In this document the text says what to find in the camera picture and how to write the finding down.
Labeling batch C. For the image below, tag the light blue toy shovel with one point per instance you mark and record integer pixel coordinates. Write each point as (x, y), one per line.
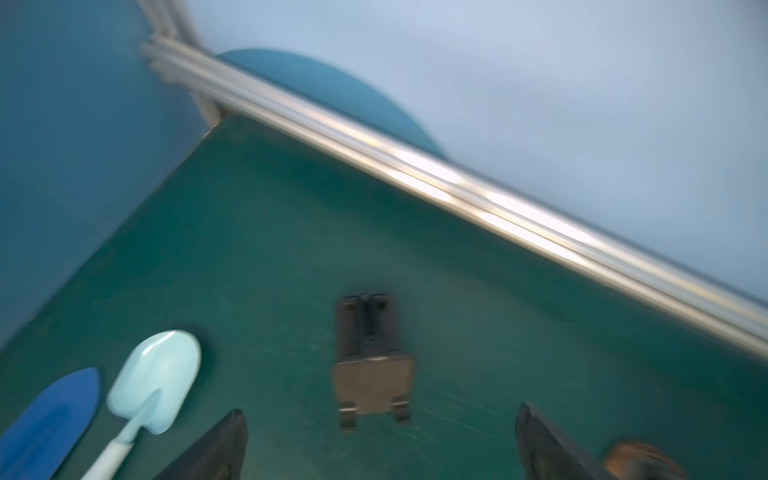
(148, 392)

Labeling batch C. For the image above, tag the black folding phone stand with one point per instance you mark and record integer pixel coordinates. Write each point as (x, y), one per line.
(373, 374)

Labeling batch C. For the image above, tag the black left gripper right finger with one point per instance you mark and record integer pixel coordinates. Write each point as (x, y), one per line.
(546, 453)

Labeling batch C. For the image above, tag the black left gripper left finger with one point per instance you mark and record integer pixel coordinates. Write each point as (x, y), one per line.
(218, 454)

